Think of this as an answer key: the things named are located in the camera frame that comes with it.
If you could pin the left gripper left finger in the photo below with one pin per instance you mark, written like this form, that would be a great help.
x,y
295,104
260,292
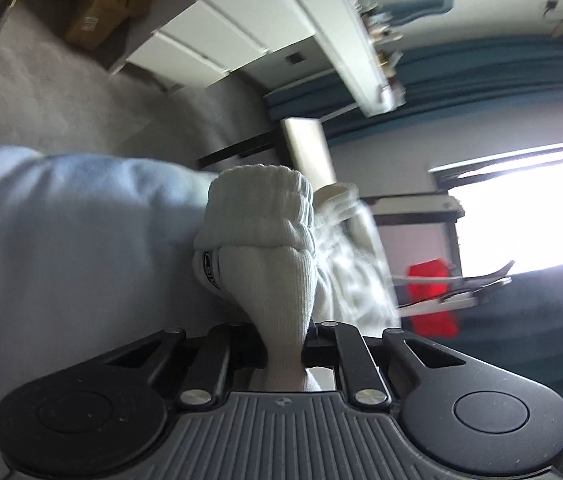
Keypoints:
x,y
212,372

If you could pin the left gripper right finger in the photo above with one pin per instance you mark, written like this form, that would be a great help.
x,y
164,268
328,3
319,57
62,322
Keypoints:
x,y
341,348

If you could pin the cream white sweatpants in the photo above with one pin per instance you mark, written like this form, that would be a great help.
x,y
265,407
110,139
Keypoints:
x,y
287,255

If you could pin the garment steamer stand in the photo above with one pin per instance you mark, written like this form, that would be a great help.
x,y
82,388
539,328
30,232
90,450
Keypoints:
x,y
464,291

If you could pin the pastel pink bed sheet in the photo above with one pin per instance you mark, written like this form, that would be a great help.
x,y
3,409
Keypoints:
x,y
95,252

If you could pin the blue curtain right panel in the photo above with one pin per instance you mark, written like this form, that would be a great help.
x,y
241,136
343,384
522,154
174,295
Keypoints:
x,y
520,328

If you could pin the blue curtain panel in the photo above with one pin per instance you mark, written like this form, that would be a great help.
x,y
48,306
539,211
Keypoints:
x,y
520,328
441,81

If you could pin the black white standing panel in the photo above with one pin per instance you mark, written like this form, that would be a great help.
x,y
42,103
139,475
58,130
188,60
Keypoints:
x,y
298,143

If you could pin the blue curtain left panel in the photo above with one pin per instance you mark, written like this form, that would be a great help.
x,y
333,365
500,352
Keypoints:
x,y
441,81

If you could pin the white vanity desk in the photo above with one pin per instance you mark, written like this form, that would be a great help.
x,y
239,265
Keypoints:
x,y
196,43

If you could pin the dark window frame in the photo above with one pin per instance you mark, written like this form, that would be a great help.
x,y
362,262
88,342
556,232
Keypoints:
x,y
513,209

